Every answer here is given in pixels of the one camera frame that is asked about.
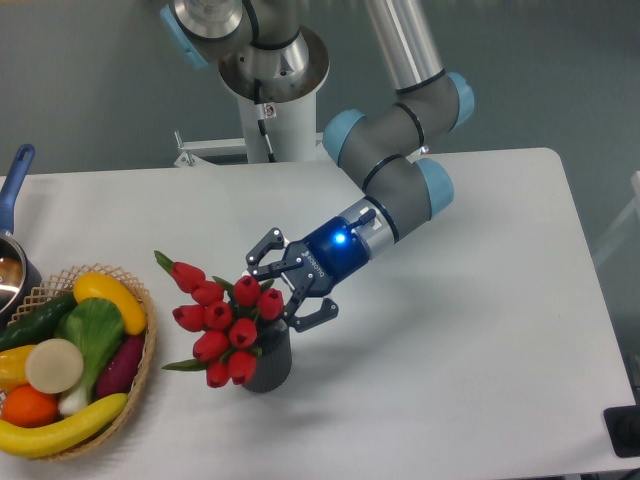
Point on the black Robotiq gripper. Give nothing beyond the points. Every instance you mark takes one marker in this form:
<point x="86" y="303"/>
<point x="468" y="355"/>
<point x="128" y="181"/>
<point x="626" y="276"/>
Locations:
<point x="325" y="257"/>

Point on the dark grey ribbed vase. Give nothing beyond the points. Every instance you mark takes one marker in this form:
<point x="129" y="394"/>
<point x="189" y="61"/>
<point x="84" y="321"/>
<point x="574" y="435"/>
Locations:
<point x="274" y="364"/>

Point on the red tulip bouquet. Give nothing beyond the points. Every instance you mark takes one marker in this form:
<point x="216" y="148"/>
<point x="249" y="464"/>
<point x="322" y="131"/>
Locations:
<point x="228" y="317"/>

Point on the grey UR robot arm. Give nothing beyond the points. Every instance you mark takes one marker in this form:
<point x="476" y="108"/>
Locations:
<point x="274" y="66"/>

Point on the yellow squash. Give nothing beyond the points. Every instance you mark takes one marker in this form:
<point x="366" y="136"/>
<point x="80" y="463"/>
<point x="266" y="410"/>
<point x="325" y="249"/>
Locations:
<point x="102" y="286"/>

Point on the purple sweet potato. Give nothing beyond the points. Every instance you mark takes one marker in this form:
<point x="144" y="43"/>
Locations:
<point x="118" y="375"/>

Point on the green bok choy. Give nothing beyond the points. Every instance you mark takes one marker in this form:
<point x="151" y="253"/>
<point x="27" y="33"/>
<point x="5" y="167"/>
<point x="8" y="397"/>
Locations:
<point x="95" y="326"/>

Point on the woven wicker basket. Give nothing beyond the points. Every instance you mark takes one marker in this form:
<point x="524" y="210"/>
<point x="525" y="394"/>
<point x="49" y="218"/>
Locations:
<point x="61" y="283"/>

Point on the beige round slice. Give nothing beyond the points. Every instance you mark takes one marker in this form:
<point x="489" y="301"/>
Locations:
<point x="54" y="366"/>

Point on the green cucumber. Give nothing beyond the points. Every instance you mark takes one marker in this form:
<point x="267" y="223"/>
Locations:
<point x="39" y="324"/>

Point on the yellow bell pepper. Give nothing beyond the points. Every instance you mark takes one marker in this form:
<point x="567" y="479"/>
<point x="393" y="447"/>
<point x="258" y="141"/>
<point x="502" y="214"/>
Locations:
<point x="12" y="367"/>

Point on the orange fruit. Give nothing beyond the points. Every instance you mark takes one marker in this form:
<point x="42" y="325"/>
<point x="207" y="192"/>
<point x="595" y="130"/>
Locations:
<point x="27" y="407"/>

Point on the yellow banana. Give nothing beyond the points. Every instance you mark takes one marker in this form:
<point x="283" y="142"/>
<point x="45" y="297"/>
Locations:
<point x="52" y="439"/>

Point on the black device at table edge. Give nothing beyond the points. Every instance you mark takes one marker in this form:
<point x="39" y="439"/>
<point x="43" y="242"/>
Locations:
<point x="623" y="428"/>

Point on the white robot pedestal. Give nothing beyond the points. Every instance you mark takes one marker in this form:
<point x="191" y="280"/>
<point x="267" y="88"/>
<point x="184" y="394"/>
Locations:
<point x="271" y="132"/>

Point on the blue handled saucepan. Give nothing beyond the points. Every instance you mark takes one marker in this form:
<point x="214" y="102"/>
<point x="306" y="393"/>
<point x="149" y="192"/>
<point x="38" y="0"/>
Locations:
<point x="18" y="275"/>

